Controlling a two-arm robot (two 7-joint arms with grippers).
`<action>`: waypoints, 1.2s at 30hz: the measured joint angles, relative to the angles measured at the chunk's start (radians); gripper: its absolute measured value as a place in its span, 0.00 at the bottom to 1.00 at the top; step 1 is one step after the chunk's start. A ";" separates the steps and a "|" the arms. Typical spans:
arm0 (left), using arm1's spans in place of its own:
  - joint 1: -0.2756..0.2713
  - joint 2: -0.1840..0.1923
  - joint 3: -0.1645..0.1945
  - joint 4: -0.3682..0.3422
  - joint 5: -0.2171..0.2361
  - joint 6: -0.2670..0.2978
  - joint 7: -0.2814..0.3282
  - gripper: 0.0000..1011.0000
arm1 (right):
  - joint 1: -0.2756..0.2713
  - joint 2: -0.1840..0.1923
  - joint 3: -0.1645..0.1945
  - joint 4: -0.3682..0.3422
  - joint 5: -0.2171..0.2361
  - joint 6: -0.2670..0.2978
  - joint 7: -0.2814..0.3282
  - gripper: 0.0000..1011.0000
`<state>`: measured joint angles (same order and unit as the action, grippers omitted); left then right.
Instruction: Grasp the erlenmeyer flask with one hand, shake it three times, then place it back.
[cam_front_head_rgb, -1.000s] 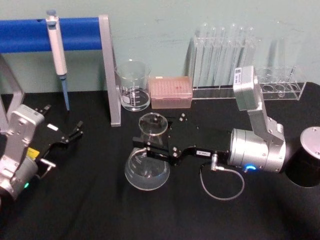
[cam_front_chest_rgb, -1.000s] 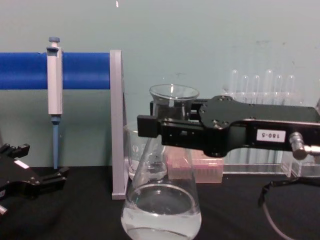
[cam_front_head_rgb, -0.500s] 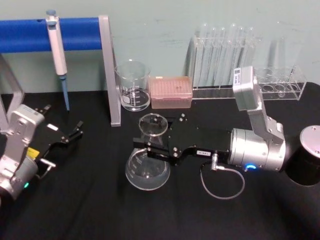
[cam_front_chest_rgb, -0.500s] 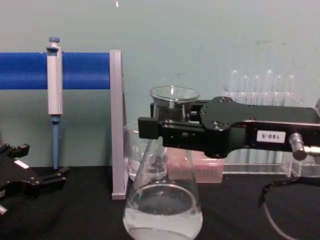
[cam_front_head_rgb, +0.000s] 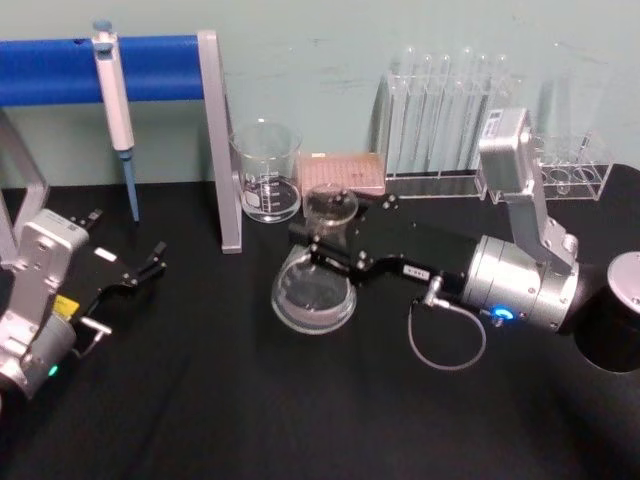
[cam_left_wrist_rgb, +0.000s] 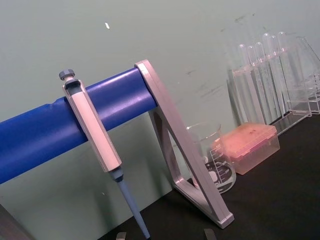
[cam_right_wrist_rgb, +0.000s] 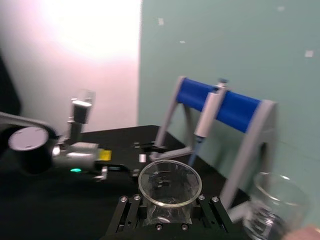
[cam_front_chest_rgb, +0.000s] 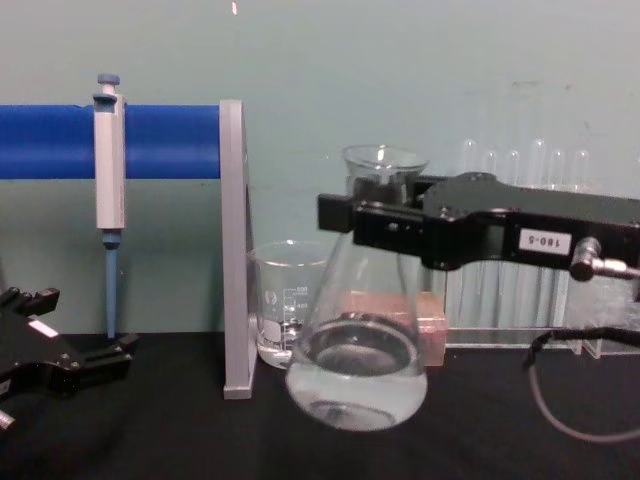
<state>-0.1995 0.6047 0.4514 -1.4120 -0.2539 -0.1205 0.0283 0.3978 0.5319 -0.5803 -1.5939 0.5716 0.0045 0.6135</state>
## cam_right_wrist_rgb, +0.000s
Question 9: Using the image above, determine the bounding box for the glass beaker with clear liquid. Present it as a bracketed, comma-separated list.
[243, 171, 315, 240]

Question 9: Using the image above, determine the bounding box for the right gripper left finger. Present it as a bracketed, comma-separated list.
[103, 193, 150, 237]

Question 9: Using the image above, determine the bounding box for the left wrist cable silver plug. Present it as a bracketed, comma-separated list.
[92, 165, 109, 182]

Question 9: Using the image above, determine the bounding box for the pink pipette tip box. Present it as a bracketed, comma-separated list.
[284, 223, 320, 240]

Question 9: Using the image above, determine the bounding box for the black table cloth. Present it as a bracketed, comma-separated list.
[0, 124, 254, 240]

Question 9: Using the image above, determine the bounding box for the grey pipette stand blue bar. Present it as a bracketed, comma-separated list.
[149, 75, 279, 219]

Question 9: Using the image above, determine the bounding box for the grey and blue pipette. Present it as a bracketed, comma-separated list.
[187, 77, 230, 167]

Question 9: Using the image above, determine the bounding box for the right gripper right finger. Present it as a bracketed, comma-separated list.
[191, 194, 232, 235]

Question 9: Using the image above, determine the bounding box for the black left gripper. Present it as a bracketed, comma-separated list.
[95, 142, 166, 179]

